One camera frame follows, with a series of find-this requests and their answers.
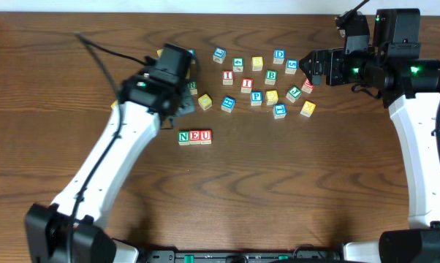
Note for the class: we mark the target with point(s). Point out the red U letter block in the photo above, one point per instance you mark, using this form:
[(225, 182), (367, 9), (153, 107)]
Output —
[(205, 137)]

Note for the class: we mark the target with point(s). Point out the blue D block upper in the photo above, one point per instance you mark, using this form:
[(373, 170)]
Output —
[(278, 56)]

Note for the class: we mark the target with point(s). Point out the yellow block far left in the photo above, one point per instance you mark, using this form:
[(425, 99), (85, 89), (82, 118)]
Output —
[(114, 104)]

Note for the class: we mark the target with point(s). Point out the red i block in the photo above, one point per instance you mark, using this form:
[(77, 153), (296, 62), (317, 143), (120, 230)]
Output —
[(227, 77), (246, 85)]

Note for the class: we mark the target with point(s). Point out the red M letter block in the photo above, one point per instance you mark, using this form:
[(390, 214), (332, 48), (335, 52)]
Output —
[(307, 87)]

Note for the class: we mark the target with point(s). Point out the blue H letter block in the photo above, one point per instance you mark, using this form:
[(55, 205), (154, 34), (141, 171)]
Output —
[(228, 104)]

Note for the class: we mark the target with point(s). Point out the green J letter block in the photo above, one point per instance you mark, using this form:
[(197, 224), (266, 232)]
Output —
[(293, 94)]

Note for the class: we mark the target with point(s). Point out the yellow block upper middle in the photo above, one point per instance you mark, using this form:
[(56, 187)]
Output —
[(257, 63)]

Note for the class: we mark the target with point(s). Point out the blue T letter block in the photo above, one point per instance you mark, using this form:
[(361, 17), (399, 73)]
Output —
[(279, 111)]

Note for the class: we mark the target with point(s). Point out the yellow block top left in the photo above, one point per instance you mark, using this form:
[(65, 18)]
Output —
[(159, 52)]

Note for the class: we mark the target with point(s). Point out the blue P letter block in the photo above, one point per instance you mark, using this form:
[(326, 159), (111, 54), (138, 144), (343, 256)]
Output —
[(256, 98)]

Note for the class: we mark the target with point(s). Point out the green B letter block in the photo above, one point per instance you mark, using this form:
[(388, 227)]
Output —
[(271, 77)]

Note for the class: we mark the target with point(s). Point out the red E letter block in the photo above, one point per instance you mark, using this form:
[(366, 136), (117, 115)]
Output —
[(194, 137)]

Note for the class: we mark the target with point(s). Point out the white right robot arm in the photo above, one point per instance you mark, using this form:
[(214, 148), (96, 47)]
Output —
[(383, 61)]

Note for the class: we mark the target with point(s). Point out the yellow K letter block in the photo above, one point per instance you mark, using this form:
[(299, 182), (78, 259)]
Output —
[(308, 109)]

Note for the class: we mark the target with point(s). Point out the green 4 number block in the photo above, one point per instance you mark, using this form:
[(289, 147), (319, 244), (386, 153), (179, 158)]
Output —
[(237, 64)]

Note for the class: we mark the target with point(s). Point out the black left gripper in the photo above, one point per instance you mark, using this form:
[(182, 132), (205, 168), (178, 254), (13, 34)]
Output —
[(187, 101)]

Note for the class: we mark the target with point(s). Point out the yellow block beside Z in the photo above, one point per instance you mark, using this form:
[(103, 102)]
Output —
[(205, 102)]

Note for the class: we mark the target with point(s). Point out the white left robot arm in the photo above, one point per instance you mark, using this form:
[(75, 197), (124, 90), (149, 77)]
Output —
[(72, 227)]

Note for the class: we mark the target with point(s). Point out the blue L block tilted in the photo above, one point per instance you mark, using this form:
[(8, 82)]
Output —
[(219, 55)]

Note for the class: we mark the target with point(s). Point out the blue L block upright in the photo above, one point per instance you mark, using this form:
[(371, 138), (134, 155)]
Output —
[(193, 54)]

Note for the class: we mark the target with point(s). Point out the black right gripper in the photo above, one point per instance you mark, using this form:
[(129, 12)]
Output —
[(328, 66)]

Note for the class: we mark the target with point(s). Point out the green N letter block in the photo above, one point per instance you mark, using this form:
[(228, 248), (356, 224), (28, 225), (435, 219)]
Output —
[(183, 138)]

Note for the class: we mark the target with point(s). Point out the green R letter block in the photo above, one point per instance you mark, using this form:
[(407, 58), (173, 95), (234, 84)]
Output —
[(193, 88)]

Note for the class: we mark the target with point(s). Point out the yellow block beside P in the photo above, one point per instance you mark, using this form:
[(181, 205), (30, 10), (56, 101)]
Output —
[(271, 97)]

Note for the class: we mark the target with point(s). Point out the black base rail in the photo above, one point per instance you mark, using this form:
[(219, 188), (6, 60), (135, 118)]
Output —
[(303, 253)]

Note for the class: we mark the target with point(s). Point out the blue 5 number block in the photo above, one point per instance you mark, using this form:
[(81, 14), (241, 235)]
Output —
[(291, 66)]

